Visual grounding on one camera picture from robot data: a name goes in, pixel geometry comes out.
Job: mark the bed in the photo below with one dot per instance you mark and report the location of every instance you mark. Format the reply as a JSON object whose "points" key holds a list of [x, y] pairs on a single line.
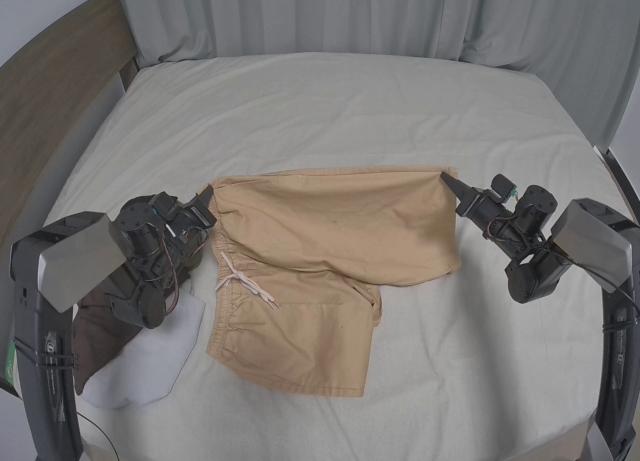
{"points": [[350, 114]]}

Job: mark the brown garment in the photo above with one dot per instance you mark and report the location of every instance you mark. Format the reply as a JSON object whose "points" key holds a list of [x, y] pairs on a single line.
{"points": [[95, 339]]}

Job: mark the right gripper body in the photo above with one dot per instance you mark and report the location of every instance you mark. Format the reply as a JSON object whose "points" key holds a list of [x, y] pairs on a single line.
{"points": [[480, 206]]}

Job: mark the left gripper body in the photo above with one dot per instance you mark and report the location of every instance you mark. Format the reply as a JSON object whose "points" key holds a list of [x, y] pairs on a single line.
{"points": [[197, 216]]}

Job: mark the tan shorts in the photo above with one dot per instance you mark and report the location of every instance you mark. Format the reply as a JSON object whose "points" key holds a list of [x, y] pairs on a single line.
{"points": [[325, 209]]}

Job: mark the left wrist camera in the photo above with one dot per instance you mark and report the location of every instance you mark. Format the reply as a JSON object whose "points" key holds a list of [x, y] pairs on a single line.
{"points": [[165, 204]]}

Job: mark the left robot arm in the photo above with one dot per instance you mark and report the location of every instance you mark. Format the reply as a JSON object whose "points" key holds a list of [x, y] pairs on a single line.
{"points": [[75, 259]]}

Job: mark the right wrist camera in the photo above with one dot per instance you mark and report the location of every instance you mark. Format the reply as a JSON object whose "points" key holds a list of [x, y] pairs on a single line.
{"points": [[502, 184]]}

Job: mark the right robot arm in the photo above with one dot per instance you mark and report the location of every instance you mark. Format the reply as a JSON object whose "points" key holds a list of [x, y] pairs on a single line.
{"points": [[590, 239]]}

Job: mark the white garment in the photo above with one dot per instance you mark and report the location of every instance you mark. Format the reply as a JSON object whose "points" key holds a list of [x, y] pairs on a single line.
{"points": [[150, 369]]}

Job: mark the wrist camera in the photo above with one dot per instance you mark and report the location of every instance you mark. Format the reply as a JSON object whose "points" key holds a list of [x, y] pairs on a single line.
{"points": [[165, 204], [502, 184]]}

